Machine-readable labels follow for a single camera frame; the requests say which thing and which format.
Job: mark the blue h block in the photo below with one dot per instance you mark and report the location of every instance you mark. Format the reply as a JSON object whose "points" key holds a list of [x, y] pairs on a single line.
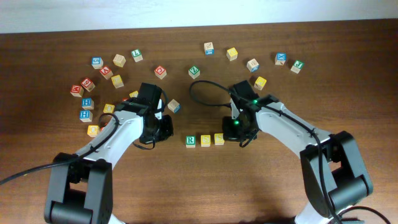
{"points": [[86, 116], [87, 104]]}

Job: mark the yellow S block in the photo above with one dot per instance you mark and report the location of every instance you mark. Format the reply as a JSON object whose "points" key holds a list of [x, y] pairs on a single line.
{"points": [[219, 140], [205, 140]]}

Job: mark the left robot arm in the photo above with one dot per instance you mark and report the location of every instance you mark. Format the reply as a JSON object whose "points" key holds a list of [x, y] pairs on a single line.
{"points": [[81, 184]]}

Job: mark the green Z block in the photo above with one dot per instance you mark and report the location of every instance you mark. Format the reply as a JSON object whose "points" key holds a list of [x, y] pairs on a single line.
{"points": [[194, 72]]}

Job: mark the wooden block blue top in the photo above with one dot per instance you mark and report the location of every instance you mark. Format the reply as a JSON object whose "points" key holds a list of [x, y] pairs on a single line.
{"points": [[209, 48]]}

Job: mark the blue H block upper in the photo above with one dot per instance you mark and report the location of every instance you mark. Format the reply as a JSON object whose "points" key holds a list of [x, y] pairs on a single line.
{"points": [[87, 104]]}

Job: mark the plain yellow-sided block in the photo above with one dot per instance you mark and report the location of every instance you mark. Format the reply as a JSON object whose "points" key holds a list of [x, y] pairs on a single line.
{"points": [[119, 60]]}

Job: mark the blue H block lower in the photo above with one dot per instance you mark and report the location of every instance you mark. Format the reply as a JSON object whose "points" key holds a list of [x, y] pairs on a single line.
{"points": [[86, 116]]}

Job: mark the yellow block by A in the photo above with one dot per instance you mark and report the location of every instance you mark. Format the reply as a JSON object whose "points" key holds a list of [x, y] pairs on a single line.
{"points": [[133, 94]]}

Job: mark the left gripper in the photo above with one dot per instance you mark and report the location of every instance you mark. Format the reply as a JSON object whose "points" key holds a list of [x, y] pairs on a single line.
{"points": [[167, 131]]}

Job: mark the red 6 block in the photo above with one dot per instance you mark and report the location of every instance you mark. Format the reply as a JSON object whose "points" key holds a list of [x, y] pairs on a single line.
{"points": [[87, 84]]}

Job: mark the yellow block upper left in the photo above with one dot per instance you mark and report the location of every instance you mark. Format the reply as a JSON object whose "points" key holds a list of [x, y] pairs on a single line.
{"points": [[117, 81]]}

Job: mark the wooden block blue edge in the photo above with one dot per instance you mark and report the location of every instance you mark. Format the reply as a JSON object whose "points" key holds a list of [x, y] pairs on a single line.
{"points": [[252, 65]]}

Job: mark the green L block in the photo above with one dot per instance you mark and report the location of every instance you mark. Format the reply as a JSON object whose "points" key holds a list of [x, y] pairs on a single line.
{"points": [[137, 55]]}

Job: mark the red A block upper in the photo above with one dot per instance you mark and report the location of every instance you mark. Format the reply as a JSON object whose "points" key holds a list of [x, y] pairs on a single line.
{"points": [[106, 72]]}

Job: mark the blue X block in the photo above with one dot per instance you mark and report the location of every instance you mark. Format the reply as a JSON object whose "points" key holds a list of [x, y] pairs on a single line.
{"points": [[280, 58]]}

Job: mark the blue 5 block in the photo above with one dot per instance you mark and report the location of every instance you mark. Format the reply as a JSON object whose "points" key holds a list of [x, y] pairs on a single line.
{"points": [[97, 62]]}

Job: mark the red Q block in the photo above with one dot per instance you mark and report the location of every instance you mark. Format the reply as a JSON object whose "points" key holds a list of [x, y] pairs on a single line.
{"points": [[160, 72]]}

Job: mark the yellow block top right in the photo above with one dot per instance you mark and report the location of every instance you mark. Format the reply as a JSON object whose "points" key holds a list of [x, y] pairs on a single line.
{"points": [[232, 54]]}

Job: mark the yellow block middle left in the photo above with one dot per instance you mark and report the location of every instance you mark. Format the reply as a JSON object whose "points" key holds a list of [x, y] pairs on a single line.
{"points": [[109, 108]]}

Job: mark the green R block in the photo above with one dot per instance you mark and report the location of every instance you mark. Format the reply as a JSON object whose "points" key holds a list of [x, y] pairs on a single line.
{"points": [[190, 141]]}

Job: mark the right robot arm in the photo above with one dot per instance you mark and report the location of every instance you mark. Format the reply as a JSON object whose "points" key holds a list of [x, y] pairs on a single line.
{"points": [[334, 174]]}

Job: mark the red M block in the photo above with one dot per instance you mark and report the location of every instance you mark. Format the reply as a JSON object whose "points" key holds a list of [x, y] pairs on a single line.
{"points": [[77, 90]]}

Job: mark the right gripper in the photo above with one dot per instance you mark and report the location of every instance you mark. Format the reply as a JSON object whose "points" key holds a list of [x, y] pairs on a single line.
{"points": [[229, 132]]}

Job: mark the wooden block blue side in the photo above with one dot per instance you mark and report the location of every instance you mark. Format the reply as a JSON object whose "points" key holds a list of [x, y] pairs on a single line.
{"points": [[174, 106]]}

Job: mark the green J block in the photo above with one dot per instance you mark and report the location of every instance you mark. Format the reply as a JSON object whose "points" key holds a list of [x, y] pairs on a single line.
{"points": [[297, 66]]}

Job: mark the yellow block bottom left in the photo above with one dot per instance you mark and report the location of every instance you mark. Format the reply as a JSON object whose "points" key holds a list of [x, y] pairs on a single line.
{"points": [[93, 130]]}

